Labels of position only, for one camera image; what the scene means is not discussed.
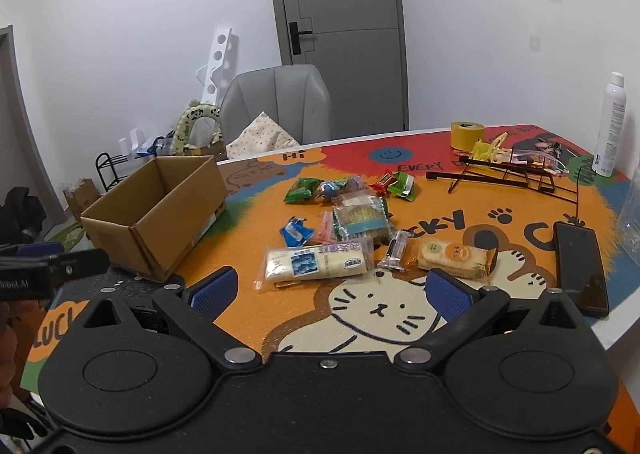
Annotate long white cracker pack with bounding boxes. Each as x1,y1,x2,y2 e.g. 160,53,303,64
254,237,374,291

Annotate blue candy wrapper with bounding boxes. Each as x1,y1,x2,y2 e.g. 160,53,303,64
279,217,314,247

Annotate beige rice cracker pack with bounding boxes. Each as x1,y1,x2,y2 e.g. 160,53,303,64
409,239,497,281

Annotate small dark chocolate bar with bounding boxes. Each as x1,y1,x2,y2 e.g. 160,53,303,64
376,230,412,272

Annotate brown cardboard box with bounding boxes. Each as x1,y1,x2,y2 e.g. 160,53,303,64
81,156,228,282

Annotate black smartphone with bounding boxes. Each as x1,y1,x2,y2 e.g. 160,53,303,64
553,221,610,319

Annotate black shoe rack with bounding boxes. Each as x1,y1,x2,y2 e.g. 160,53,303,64
94,152,130,192

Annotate green red snack packet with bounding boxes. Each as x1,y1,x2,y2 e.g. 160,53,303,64
372,171,416,202

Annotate clear biscuit pack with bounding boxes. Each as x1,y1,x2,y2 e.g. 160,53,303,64
332,193,392,242

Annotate colourful cartoon table mat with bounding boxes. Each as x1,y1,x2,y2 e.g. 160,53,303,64
38,131,639,453

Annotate pink snack packet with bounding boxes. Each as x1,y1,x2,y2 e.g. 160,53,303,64
309,211,340,245

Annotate yellow plastic bag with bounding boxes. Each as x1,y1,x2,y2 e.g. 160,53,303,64
471,131,512,164

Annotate purple clear candy packet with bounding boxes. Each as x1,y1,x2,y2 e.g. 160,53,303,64
343,175,371,194

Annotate clear candy wrappers pile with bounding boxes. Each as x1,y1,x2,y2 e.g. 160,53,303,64
510,141,570,176

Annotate yellow tape roll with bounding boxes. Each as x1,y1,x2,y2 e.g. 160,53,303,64
450,121,485,153

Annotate dotted beige cushion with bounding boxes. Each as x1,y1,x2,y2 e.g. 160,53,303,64
226,112,299,159

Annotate panda neck pillow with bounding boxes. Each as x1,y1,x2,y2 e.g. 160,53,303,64
169,99,227,159

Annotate white spray bottle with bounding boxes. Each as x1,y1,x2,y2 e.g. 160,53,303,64
591,72,627,178

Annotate grey chair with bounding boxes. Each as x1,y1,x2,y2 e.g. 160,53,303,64
220,64,334,144

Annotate white perforated board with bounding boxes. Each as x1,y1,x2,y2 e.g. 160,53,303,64
195,26,232,104

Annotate grey door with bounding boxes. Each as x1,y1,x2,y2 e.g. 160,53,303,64
273,0,408,138

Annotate black wire rack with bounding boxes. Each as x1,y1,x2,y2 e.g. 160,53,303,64
425,156,586,227

